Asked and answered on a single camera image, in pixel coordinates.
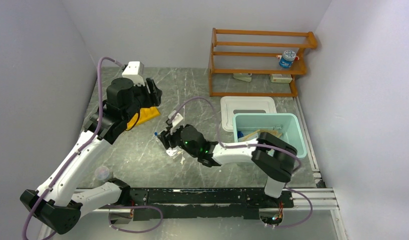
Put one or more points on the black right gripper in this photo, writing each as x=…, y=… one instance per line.
x=164, y=136

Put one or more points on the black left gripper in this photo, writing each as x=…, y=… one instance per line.
x=153, y=99

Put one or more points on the white plastic bin lid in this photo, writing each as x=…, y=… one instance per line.
x=231, y=105

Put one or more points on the blue base graduated cylinder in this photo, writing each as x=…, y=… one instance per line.
x=240, y=135

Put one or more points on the light teal plastic bin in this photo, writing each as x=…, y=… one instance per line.
x=291, y=134

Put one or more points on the metal crucible tongs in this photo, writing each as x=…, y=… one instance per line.
x=279, y=128

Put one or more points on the tan rubber tubing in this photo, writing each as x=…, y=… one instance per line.
x=257, y=133

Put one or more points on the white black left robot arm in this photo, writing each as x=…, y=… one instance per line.
x=55, y=202

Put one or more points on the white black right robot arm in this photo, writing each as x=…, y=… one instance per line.
x=275, y=157

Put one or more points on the clear plastic well plate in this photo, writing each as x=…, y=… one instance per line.
x=174, y=151

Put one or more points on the yellow test tube rack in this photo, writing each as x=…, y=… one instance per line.
x=144, y=115

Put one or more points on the clear glass beaker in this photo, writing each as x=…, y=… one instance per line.
x=103, y=174

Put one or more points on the pale green soap dish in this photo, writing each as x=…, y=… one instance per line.
x=245, y=77

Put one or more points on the orange wooden shelf rack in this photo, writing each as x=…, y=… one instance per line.
x=256, y=52

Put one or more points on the small white box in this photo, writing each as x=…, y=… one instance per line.
x=281, y=78

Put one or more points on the blue white labelled jar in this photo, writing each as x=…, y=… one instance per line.
x=287, y=58

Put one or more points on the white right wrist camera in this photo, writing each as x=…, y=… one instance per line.
x=175, y=120

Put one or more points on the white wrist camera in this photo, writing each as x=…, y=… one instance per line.
x=175, y=120
x=134, y=72

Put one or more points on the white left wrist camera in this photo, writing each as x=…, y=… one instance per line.
x=134, y=72

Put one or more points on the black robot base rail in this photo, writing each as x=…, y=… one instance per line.
x=190, y=203

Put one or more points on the aluminium extrusion frame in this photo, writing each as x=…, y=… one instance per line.
x=311, y=199

